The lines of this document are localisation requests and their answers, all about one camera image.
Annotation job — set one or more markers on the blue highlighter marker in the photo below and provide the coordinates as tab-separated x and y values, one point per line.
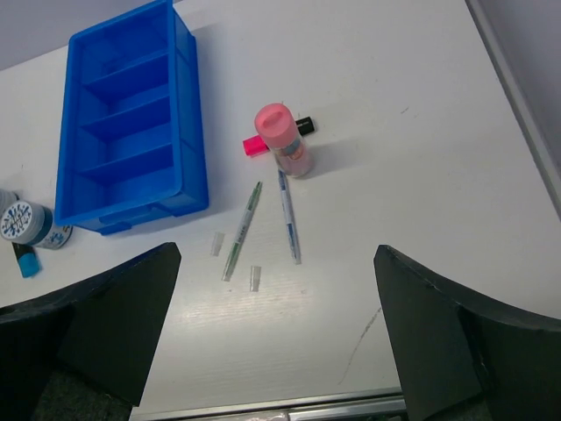
27	260

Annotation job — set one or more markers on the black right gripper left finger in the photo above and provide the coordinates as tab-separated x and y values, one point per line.
84	352

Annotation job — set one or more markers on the clear pen cap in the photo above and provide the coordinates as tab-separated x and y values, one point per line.
255	278
217	244

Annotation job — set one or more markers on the blue compartment tray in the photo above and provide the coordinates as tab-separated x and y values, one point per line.
131	138

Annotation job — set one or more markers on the blue thin pen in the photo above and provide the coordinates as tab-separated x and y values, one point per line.
289	218

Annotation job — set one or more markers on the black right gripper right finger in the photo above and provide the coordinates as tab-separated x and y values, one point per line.
461	355

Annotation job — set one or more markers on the blue patterned jar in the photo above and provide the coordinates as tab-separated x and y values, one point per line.
7	198
31	224

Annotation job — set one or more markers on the pink highlighter marker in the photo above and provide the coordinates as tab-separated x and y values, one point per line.
261	142

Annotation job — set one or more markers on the pink lidded jar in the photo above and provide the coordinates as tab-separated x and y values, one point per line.
275	124

